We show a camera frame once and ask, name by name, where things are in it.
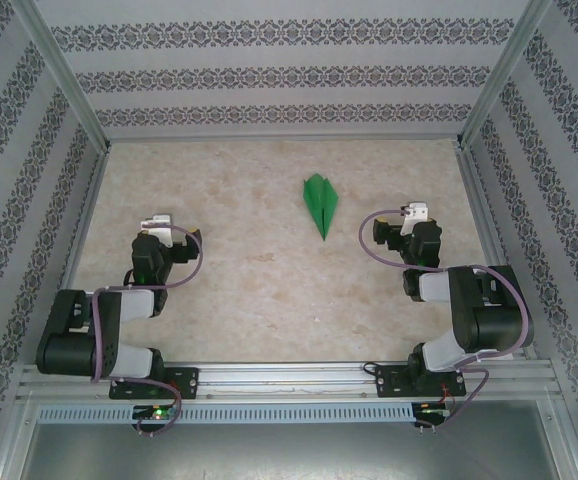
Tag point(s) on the green paper sheet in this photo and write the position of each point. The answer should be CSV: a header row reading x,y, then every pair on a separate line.
x,y
322,202

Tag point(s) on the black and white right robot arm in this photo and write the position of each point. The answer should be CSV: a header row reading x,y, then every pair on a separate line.
x,y
494,310

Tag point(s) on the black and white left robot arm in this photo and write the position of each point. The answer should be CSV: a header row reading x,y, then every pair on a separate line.
x,y
69,345

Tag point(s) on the grey sheet metal panel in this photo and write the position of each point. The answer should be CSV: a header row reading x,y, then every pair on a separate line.
x,y
289,455

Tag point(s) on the circuit board with green light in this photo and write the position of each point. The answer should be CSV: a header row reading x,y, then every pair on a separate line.
x,y
156,413

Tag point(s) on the small circuit board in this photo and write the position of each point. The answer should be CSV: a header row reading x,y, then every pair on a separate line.
x,y
434,411

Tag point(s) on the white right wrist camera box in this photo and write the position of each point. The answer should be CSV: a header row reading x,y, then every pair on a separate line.
x,y
416,216

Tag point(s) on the aluminium side rail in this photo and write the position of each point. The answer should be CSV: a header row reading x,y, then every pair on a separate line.
x,y
75,250
491,240

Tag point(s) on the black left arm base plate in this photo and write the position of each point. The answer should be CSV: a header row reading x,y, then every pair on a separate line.
x,y
186,382

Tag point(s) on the aluminium rail below patterned wall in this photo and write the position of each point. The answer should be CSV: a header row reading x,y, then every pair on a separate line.
x,y
284,137

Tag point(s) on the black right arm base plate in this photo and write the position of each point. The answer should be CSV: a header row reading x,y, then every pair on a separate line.
x,y
389,382

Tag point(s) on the aluminium frame post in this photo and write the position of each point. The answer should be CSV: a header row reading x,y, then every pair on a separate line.
x,y
506,75
64,75

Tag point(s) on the long aluminium mounting rail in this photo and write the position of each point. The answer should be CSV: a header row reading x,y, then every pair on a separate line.
x,y
289,380

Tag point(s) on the aluminium frame strut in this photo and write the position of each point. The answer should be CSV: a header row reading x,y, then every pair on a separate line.
x,y
561,435
14,440

